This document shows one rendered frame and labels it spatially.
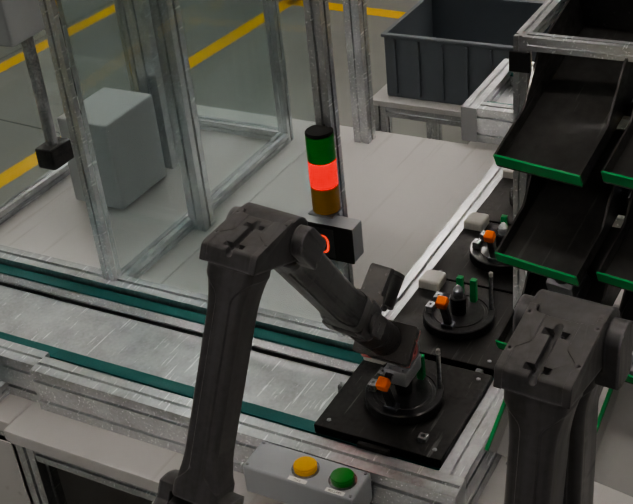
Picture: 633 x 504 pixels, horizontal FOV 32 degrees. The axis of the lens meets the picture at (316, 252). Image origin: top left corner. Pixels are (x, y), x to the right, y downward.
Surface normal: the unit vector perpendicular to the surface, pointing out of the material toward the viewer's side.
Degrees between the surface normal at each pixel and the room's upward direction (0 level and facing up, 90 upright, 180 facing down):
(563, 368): 13
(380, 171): 0
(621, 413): 45
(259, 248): 6
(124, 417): 90
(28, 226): 0
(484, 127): 90
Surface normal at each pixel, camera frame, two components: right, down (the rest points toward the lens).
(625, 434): -0.50, -0.26
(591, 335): -0.21, -0.71
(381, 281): -0.29, -0.34
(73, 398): -0.47, 0.51
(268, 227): -0.01, -0.83
